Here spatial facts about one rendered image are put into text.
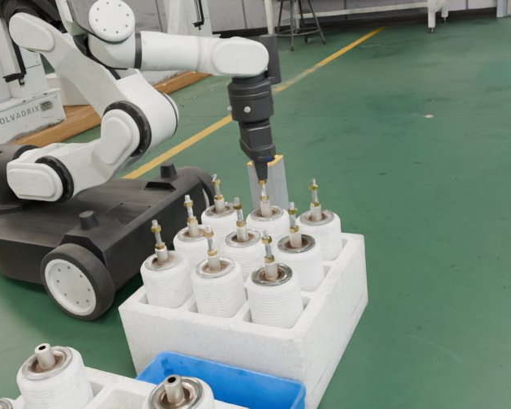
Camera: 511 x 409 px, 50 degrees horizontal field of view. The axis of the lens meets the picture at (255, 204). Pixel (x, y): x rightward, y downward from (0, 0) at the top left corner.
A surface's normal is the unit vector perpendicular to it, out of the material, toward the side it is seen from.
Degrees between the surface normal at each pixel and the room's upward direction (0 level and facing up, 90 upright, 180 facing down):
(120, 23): 62
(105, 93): 90
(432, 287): 0
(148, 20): 90
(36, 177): 90
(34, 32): 90
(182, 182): 45
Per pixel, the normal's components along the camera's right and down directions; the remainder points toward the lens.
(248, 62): 0.30, 0.34
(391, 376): -0.14, -0.91
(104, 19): 0.30, -0.15
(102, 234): 0.53, -0.59
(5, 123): 0.88, 0.07
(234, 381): -0.45, 0.38
